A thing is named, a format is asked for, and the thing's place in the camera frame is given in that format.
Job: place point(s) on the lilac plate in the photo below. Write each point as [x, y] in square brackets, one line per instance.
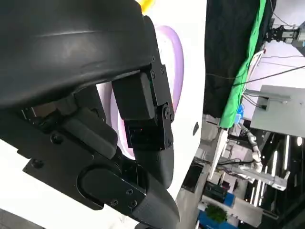
[178, 59]

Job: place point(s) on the green cloth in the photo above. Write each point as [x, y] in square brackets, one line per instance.
[240, 86]

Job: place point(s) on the green plant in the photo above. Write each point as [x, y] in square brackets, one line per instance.
[216, 214]

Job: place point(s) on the aluminium beam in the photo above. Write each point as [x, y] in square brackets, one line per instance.
[264, 177]

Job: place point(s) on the black camera rig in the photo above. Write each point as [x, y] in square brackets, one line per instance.
[283, 33]

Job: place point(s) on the grey flat panel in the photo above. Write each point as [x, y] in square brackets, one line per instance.
[281, 112]

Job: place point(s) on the black backdrop cloth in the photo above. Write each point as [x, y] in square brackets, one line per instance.
[224, 47]

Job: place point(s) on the blue box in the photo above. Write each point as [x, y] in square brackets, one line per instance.
[229, 198]

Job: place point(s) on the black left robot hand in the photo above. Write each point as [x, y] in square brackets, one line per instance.
[71, 47]

